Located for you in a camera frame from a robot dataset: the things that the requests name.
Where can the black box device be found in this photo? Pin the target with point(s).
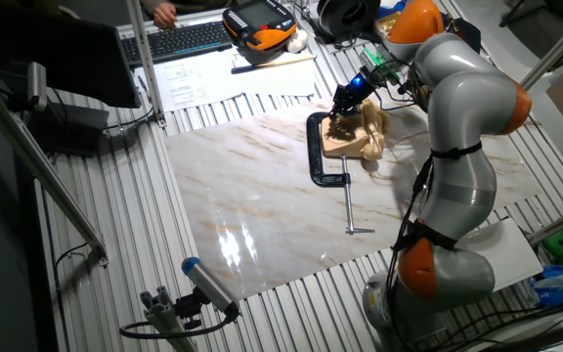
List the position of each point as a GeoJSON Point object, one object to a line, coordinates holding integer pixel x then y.
{"type": "Point", "coordinates": [71, 127]}

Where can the silver cylinder device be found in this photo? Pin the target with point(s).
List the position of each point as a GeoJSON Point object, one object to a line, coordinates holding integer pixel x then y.
{"type": "Point", "coordinates": [37, 85]}

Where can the black C-clamp with steel screw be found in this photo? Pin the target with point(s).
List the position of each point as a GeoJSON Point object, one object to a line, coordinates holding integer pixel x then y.
{"type": "Point", "coordinates": [315, 156]}

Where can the white round knob object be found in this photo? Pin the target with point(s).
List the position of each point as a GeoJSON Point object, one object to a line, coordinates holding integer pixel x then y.
{"type": "Point", "coordinates": [297, 41]}

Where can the silver camera with blue end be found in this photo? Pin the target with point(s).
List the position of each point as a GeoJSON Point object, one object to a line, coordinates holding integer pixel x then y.
{"type": "Point", "coordinates": [208, 283]}

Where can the blue cloth bag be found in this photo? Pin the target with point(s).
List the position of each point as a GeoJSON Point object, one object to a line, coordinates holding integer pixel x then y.
{"type": "Point", "coordinates": [469, 36]}

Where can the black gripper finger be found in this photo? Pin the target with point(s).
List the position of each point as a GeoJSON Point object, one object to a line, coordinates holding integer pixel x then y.
{"type": "Point", "coordinates": [337, 103]}
{"type": "Point", "coordinates": [351, 110]}

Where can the orange black teach pendant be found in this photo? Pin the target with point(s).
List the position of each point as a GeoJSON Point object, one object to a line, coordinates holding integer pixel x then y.
{"type": "Point", "coordinates": [257, 19]}

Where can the person's bare hand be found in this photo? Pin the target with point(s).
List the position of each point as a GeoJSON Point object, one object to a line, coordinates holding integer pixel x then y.
{"type": "Point", "coordinates": [165, 14]}

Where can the long wooden stick black tip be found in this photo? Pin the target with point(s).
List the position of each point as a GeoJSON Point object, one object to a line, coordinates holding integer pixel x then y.
{"type": "Point", "coordinates": [281, 62]}

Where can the printed paper sheet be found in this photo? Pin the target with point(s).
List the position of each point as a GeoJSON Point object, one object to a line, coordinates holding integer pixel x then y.
{"type": "Point", "coordinates": [188, 83]}
{"type": "Point", "coordinates": [272, 80]}

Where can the blue plastic package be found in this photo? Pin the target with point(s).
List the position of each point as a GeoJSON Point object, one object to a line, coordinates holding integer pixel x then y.
{"type": "Point", "coordinates": [555, 286]}

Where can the black filament spool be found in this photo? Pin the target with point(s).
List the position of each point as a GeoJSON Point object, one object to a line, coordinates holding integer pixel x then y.
{"type": "Point", "coordinates": [330, 22]}

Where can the beige rotary phone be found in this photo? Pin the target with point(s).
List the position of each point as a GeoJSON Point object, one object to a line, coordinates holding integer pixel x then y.
{"type": "Point", "coordinates": [355, 142]}

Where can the gold foil packet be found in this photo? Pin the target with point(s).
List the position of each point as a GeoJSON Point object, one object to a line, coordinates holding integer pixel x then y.
{"type": "Point", "coordinates": [386, 23]}

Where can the marble pattern sheet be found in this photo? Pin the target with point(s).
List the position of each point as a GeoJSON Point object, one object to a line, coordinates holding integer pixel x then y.
{"type": "Point", "coordinates": [242, 195]}

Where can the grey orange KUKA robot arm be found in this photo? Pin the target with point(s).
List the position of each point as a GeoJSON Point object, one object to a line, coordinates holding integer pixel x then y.
{"type": "Point", "coordinates": [462, 98]}

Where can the white flat board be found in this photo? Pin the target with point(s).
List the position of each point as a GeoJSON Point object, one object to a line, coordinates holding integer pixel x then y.
{"type": "Point", "coordinates": [511, 254]}

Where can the black monitor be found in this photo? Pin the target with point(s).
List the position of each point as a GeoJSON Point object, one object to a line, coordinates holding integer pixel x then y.
{"type": "Point", "coordinates": [66, 58]}

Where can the black keyboard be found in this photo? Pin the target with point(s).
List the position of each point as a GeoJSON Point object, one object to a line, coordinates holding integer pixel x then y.
{"type": "Point", "coordinates": [179, 41]}

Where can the wrist camera with green mount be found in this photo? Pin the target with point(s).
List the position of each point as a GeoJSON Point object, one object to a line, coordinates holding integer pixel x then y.
{"type": "Point", "coordinates": [379, 61]}

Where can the person's sleeved forearm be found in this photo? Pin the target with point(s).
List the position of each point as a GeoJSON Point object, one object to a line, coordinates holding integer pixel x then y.
{"type": "Point", "coordinates": [193, 5]}

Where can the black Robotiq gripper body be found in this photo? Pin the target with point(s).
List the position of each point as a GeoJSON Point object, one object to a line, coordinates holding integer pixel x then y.
{"type": "Point", "coordinates": [359, 88]}

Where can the grey camera mount profile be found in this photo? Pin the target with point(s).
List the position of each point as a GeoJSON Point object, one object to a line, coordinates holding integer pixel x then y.
{"type": "Point", "coordinates": [164, 318]}

